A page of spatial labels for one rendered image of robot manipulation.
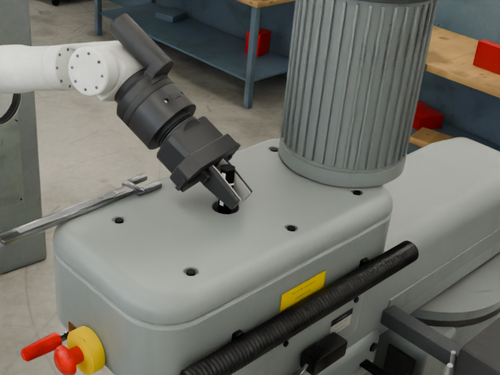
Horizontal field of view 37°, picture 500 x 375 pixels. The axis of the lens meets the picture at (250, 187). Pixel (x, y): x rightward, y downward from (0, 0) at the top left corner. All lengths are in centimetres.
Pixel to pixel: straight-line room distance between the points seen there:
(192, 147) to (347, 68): 24
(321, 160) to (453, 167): 50
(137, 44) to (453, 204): 68
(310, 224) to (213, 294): 20
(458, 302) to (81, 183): 369
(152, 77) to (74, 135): 453
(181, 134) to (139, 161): 420
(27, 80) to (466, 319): 90
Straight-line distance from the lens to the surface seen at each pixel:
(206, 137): 103
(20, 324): 382
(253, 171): 114
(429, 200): 141
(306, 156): 112
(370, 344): 132
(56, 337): 110
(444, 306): 149
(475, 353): 114
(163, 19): 735
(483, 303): 153
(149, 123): 101
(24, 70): 114
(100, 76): 102
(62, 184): 492
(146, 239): 97
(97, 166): 513
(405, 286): 135
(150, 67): 103
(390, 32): 104
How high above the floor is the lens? 243
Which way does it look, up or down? 29 degrees down
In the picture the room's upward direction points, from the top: 5 degrees clockwise
